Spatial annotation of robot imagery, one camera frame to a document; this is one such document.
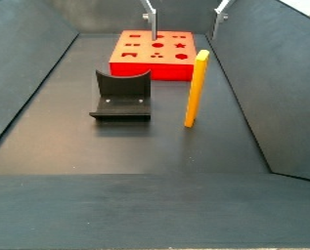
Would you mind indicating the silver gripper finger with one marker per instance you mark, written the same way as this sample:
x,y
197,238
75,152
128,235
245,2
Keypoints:
x,y
222,16
151,16

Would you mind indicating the yellow square-circle peg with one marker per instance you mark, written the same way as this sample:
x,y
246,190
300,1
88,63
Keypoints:
x,y
197,86

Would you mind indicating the red shape-sorting board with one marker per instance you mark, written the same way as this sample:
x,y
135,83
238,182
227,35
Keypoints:
x,y
167,56

